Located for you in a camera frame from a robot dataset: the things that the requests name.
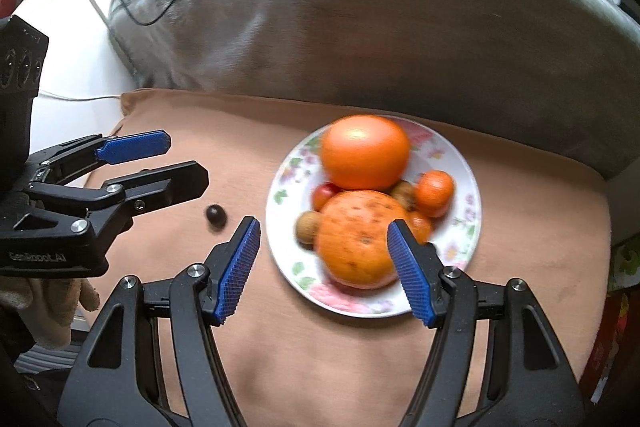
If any speckled orange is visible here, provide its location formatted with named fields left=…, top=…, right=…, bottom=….
left=314, top=190, right=408, bottom=290

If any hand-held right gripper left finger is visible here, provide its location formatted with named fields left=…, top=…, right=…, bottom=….
left=57, top=216, right=262, bottom=427

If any red printed box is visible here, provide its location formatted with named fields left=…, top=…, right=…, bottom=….
left=580, top=292, right=632, bottom=403

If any person's left hand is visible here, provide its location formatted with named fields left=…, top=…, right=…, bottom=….
left=0, top=276, right=101, bottom=348

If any large smooth orange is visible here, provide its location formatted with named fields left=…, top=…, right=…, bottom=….
left=320, top=115, right=412, bottom=191

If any small mandarin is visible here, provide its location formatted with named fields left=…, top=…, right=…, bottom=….
left=404, top=211, right=433, bottom=245
left=414, top=170, right=455, bottom=218

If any green printed packet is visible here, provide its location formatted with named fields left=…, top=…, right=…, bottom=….
left=607, top=239, right=640, bottom=293

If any white floral plate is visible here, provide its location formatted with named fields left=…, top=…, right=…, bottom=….
left=266, top=116, right=482, bottom=319

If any red cherry tomato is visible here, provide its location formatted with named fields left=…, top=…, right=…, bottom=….
left=312, top=182, right=338, bottom=212

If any brown longan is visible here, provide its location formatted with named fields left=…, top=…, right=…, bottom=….
left=389, top=180, right=417, bottom=211

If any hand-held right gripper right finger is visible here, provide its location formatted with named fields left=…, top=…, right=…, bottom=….
left=387, top=219, right=586, bottom=427

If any dark grape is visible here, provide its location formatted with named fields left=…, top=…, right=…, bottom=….
left=206, top=204, right=229, bottom=228

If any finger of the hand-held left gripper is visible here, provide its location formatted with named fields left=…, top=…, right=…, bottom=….
left=30, top=161, right=210, bottom=216
left=27, top=130, right=172, bottom=188

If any tan longan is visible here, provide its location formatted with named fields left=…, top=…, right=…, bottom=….
left=295, top=210, right=321, bottom=245

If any grey blanket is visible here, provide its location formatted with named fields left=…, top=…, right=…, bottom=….
left=107, top=0, right=640, bottom=180

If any white cable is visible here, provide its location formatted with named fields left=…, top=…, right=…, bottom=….
left=37, top=89, right=123, bottom=102

